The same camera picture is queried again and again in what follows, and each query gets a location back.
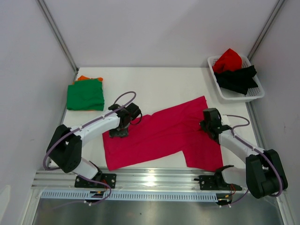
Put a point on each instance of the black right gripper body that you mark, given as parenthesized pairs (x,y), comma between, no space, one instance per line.
(206,128)

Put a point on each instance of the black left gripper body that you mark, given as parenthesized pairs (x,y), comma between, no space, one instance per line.
(120,131)

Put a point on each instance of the pink t shirt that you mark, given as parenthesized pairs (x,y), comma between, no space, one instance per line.
(164,133)

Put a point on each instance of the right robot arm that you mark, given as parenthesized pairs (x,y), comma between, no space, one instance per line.
(263,174)

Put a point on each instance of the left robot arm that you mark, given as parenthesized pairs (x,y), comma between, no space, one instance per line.
(65,147)

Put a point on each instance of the white plastic basket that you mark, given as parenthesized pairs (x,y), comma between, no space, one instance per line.
(227,96)

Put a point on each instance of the green folded t shirt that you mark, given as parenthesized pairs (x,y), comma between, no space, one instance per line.
(86,95)

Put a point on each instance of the black t shirt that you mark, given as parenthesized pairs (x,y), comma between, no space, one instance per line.
(239,81)

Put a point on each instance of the orange folded t shirt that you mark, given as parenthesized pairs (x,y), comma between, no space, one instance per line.
(83,78)

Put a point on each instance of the red t shirt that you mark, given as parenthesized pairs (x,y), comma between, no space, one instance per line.
(229,61)

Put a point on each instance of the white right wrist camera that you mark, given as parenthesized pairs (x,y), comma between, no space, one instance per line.
(225,120)

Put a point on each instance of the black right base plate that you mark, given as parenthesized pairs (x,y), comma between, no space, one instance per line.
(215,182)

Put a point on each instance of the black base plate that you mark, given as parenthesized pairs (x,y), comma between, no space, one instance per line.
(106,178)
(215,182)

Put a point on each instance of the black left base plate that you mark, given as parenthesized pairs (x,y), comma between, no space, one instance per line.
(106,178)

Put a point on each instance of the aluminium front rail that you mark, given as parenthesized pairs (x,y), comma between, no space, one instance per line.
(132,179)

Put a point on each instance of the white slotted cable duct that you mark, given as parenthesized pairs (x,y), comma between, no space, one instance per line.
(131,196)

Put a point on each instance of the right aluminium corner post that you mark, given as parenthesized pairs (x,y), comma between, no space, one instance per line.
(266,28)

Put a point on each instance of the aluminium corner post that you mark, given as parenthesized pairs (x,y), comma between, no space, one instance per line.
(56,32)
(266,28)

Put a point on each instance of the left aluminium corner post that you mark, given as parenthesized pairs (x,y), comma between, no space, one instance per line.
(56,32)

